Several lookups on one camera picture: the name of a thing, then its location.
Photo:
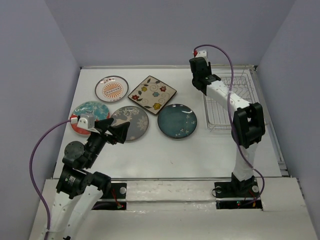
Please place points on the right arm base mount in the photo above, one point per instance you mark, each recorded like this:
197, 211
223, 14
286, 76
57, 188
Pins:
230, 197

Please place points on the metal wire dish rack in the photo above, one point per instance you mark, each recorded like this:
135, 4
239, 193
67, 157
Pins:
243, 84

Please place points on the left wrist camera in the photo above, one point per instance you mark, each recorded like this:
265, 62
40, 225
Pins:
84, 121

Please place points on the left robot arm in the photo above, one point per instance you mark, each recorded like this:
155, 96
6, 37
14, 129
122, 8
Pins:
77, 190

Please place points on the white orange sunburst round plate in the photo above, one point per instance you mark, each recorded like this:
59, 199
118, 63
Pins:
111, 89

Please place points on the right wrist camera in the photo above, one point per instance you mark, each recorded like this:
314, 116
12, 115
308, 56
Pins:
200, 54

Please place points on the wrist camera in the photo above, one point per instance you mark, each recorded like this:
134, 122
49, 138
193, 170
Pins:
200, 54
84, 121

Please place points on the grey deer round plate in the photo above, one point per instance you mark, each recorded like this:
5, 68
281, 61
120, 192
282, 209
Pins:
136, 116

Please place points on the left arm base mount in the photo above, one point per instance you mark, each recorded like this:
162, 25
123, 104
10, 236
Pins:
114, 200

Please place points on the dark blue blossom plate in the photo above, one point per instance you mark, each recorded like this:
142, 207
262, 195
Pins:
177, 121

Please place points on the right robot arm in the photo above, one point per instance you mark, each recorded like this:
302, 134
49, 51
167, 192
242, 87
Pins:
247, 129

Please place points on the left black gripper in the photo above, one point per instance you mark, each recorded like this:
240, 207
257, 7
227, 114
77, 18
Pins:
120, 131

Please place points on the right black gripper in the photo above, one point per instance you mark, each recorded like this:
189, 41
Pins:
209, 66

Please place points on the square cream flower plate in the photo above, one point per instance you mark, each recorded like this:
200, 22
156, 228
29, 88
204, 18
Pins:
152, 94

